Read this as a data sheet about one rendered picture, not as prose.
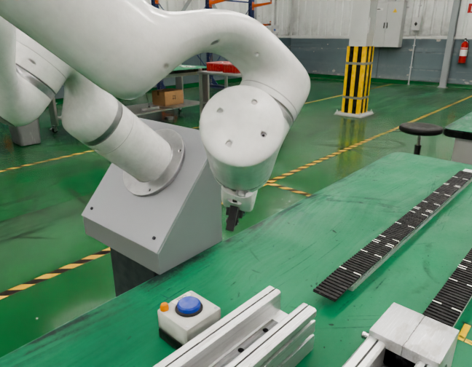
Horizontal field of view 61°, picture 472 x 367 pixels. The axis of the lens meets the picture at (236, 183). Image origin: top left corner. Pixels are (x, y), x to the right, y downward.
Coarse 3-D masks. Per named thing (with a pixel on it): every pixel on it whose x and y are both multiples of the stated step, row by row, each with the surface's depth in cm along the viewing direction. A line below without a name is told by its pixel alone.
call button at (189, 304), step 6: (180, 300) 70; (186, 300) 70; (192, 300) 70; (198, 300) 70; (180, 306) 69; (186, 306) 69; (192, 306) 69; (198, 306) 69; (186, 312) 68; (192, 312) 68
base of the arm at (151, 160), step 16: (128, 112) 88; (128, 128) 87; (144, 128) 91; (96, 144) 85; (112, 144) 86; (128, 144) 88; (144, 144) 91; (160, 144) 96; (176, 144) 99; (112, 160) 91; (128, 160) 91; (144, 160) 92; (160, 160) 95; (176, 160) 97; (128, 176) 103; (144, 176) 96; (160, 176) 97; (144, 192) 97
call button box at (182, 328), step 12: (204, 300) 72; (168, 312) 69; (180, 312) 69; (204, 312) 69; (216, 312) 70; (168, 324) 68; (180, 324) 66; (192, 324) 66; (204, 324) 68; (168, 336) 70; (180, 336) 67; (192, 336) 66
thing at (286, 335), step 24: (240, 312) 65; (264, 312) 68; (312, 312) 66; (216, 336) 60; (240, 336) 65; (264, 336) 60; (288, 336) 61; (312, 336) 68; (168, 360) 56; (192, 360) 57; (216, 360) 61; (240, 360) 56; (264, 360) 57; (288, 360) 63
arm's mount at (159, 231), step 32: (160, 128) 107; (192, 160) 96; (96, 192) 108; (128, 192) 102; (160, 192) 96; (192, 192) 93; (96, 224) 104; (128, 224) 97; (160, 224) 91; (192, 224) 95; (128, 256) 97; (160, 256) 89; (192, 256) 98
